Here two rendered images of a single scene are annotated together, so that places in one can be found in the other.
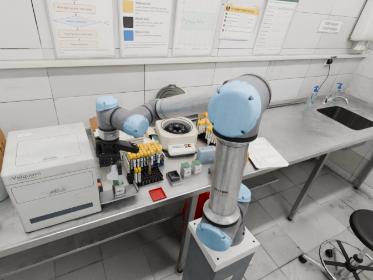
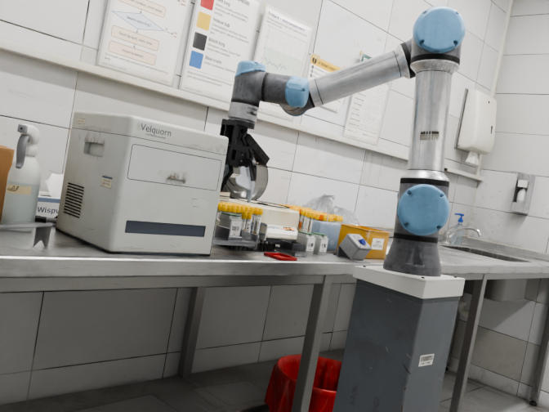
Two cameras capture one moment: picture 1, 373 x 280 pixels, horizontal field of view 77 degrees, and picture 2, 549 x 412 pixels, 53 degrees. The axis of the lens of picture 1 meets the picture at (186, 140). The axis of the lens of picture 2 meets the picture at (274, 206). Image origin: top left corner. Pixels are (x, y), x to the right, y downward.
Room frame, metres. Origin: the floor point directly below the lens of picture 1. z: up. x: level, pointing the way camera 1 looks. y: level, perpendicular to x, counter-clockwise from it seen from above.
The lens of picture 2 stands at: (-0.72, 0.53, 1.10)
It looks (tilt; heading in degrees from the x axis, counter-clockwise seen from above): 3 degrees down; 346
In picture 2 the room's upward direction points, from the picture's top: 10 degrees clockwise
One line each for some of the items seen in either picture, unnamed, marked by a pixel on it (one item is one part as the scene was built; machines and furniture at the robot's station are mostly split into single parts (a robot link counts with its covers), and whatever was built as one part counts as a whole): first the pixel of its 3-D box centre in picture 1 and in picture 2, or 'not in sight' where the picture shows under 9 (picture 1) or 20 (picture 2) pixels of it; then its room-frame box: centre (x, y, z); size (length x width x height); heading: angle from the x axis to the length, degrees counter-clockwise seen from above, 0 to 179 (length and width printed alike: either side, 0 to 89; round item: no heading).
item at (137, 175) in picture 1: (145, 170); (248, 230); (0.88, 0.19, 0.93); 0.17 x 0.09 x 0.11; 122
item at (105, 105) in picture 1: (108, 113); (249, 84); (0.72, 0.29, 1.32); 0.09 x 0.08 x 0.11; 64
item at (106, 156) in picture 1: (108, 149); (235, 144); (0.72, 0.30, 1.16); 0.09 x 0.08 x 0.12; 122
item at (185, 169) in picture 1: (185, 169); (305, 243); (0.95, -0.02, 0.91); 0.05 x 0.04 x 0.07; 32
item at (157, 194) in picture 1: (157, 194); (280, 256); (0.79, 0.10, 0.88); 0.07 x 0.07 x 0.01; 32
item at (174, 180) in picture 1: (174, 176); (291, 248); (0.90, 0.04, 0.89); 0.09 x 0.05 x 0.04; 29
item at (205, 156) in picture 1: (206, 155); (324, 236); (1.08, -0.12, 0.92); 0.10 x 0.07 x 0.10; 117
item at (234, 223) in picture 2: (119, 187); (229, 226); (0.73, 0.27, 0.95); 0.05 x 0.04 x 0.06; 32
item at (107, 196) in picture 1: (114, 193); (221, 236); (0.72, 0.29, 0.92); 0.21 x 0.07 x 0.05; 122
